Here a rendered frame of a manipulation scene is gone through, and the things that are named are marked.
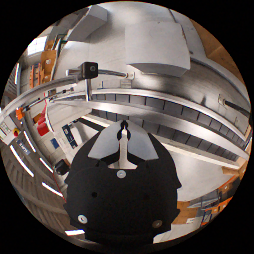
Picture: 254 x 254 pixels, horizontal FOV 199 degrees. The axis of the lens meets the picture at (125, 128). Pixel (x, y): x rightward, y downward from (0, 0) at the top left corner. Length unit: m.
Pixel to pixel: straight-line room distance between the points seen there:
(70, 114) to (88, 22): 0.41
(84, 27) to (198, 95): 0.50
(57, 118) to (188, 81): 0.34
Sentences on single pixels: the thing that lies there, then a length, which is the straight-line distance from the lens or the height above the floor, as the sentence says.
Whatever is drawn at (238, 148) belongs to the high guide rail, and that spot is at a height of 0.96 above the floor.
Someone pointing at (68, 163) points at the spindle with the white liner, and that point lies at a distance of 0.48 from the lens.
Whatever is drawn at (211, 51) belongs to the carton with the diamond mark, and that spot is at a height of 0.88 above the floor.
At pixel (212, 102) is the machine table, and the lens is 0.24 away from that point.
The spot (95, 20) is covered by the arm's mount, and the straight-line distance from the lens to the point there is 0.44.
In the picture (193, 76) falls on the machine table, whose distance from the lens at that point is 0.22.
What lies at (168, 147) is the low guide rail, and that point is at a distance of 0.15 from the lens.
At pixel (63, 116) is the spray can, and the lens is 0.23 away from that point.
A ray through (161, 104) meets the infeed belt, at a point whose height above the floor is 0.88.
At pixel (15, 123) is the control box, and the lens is 0.58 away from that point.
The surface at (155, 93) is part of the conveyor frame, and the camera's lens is 0.15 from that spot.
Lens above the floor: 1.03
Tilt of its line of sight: 47 degrees down
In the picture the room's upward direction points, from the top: 132 degrees counter-clockwise
